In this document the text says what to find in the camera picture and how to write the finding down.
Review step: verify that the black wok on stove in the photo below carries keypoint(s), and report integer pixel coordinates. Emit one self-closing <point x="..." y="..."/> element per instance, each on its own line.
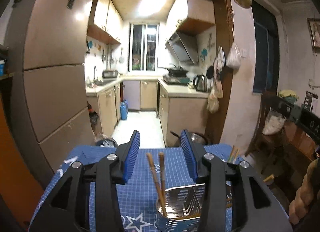
<point x="176" y="72"/>

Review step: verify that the dark interior wall window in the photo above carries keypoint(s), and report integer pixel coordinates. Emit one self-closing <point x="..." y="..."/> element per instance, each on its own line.
<point x="267" y="53"/>

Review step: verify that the dark wooden chair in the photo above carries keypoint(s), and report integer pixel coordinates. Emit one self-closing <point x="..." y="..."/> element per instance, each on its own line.
<point x="269" y="127"/>

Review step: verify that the blue gas cylinder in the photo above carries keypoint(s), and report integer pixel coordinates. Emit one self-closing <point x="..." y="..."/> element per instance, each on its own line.
<point x="123" y="110"/>

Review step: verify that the blue star grid tablecloth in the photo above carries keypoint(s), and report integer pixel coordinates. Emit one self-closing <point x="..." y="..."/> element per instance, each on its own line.
<point x="68" y="203"/>

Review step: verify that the range hood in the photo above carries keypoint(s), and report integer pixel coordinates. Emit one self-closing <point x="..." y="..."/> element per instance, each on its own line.
<point x="183" y="47"/>

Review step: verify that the toaster oven on counter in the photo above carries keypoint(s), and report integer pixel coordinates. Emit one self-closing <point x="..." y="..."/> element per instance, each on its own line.
<point x="110" y="74"/>

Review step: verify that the wooden chopstick curved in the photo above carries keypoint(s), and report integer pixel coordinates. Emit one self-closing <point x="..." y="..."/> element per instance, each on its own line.
<point x="236" y="155"/>
<point x="231" y="156"/>

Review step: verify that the upper kitchen wall cabinet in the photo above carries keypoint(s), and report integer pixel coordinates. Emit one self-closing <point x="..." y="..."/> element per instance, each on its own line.
<point x="105" y="23"/>

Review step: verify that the hanging white plastic bag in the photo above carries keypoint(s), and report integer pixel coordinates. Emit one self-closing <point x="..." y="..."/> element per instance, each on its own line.
<point x="233" y="59"/>

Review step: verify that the teal perforated utensil holder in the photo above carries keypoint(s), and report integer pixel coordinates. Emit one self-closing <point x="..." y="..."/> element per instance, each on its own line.
<point x="183" y="206"/>

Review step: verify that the electric kettle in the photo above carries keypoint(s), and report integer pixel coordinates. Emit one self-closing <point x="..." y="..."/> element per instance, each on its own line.
<point x="200" y="83"/>

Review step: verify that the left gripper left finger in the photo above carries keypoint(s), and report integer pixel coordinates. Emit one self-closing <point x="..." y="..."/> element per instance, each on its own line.
<point x="116" y="168"/>

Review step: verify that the orange wooden cabinet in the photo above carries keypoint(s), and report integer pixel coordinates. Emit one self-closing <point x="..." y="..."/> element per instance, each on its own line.
<point x="20" y="191"/>

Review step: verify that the beige lower kitchen cabinets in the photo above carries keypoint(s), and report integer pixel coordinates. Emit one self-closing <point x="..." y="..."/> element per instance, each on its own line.
<point x="179" y="107"/>

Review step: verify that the framed wall picture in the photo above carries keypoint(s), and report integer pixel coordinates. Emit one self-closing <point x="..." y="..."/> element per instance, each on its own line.
<point x="314" y="28"/>

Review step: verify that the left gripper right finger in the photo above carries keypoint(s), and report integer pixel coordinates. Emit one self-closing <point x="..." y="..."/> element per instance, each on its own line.
<point x="204" y="167"/>

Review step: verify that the kitchen window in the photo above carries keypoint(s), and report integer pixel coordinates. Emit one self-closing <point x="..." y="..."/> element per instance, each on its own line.
<point x="143" y="47"/>

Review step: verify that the silver refrigerator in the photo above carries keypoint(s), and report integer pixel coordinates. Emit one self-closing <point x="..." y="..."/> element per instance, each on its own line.
<point x="47" y="42"/>

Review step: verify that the dark wooden side table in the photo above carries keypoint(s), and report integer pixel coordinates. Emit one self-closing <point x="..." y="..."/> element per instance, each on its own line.
<point x="301" y="130"/>

